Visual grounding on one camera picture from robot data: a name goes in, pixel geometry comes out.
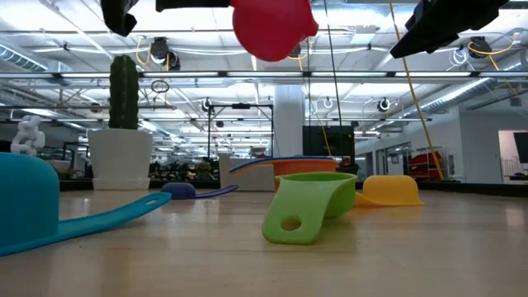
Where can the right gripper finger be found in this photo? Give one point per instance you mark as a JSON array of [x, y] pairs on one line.
[[420, 12], [445, 24]]

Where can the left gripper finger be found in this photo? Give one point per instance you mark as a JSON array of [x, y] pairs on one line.
[[189, 4]]

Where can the red measuring cup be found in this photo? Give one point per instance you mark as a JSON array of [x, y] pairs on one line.
[[272, 29]]

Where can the yellow measuring cup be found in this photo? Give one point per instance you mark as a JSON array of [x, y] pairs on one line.
[[389, 189]]

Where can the small indigo measuring cup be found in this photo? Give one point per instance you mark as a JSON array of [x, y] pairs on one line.
[[177, 191]]

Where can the turquoise measuring cup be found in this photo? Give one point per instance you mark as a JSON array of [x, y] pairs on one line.
[[24, 198]]

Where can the green measuring cup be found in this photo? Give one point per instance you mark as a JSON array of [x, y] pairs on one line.
[[305, 198]]

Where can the grey plastic basket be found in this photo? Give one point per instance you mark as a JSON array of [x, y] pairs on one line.
[[247, 179]]

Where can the green cactus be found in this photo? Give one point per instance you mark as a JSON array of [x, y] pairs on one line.
[[123, 95]]

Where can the red storage shelf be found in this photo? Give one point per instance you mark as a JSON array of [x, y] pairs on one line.
[[425, 163]]

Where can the white humanoid robot figure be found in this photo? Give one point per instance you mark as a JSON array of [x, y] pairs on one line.
[[28, 138]]

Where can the black background monitor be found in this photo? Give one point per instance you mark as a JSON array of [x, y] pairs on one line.
[[330, 140]]

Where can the black wall screen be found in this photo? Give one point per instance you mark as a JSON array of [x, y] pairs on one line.
[[521, 146]]

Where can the black table frame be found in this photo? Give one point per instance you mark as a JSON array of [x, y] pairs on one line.
[[474, 187]]

